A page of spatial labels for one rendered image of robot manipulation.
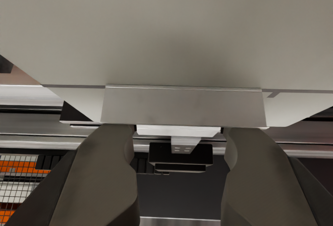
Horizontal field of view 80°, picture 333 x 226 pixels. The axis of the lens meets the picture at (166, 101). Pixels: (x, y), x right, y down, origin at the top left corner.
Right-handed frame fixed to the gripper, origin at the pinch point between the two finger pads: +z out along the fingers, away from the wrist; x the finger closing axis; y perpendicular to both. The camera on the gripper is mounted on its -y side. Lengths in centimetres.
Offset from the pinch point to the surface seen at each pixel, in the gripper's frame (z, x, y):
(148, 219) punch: -0.5, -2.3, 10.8
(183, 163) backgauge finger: 16.1, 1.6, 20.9
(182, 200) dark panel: 30, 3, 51
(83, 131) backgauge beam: 24.2, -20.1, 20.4
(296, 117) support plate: 2.6, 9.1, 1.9
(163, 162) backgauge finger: 16.1, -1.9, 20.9
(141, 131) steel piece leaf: 6.3, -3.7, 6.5
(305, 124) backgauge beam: 26.2, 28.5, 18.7
